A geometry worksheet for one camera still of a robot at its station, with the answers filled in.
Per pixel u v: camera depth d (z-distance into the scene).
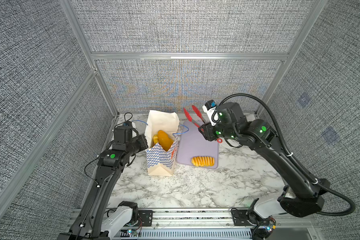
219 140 0.59
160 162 0.82
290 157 0.39
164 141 0.92
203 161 0.88
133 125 0.66
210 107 0.54
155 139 0.97
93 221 0.38
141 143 0.64
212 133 0.56
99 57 0.88
